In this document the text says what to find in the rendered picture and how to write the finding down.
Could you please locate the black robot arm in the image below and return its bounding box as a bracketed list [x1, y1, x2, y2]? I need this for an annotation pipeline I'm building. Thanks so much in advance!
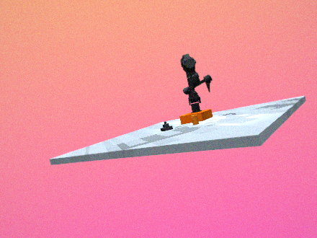
[180, 53, 202, 113]

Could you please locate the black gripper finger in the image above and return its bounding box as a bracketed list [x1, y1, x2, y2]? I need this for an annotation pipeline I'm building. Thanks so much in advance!
[186, 90, 197, 100]
[205, 79, 211, 93]

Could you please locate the orange knob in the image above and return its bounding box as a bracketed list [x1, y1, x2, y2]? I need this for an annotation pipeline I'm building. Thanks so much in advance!
[191, 115, 199, 125]

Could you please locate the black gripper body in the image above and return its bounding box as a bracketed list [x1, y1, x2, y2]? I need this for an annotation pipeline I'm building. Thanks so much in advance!
[183, 73, 212, 94]

